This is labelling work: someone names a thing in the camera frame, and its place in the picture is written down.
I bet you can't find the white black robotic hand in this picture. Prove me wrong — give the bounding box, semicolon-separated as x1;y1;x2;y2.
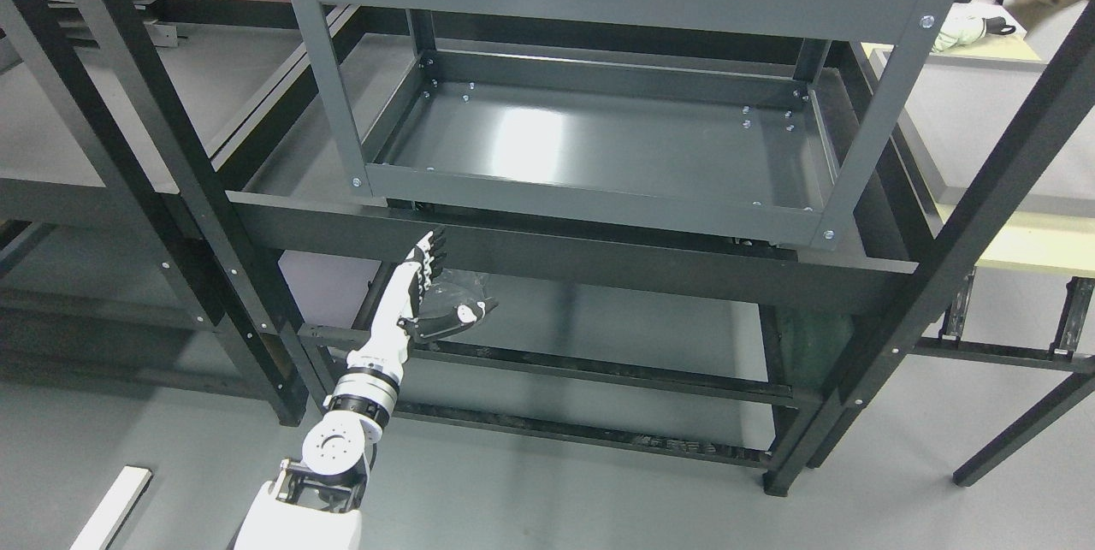
346;227;498;385

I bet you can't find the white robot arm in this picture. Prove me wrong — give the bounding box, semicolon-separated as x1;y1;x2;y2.
231;363;402;549

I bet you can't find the dark metal shelf rack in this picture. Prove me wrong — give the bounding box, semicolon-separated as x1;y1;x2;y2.
3;0;1092;496

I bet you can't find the grey metal shelf unit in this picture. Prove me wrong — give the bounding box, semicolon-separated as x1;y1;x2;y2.
291;0;954;250

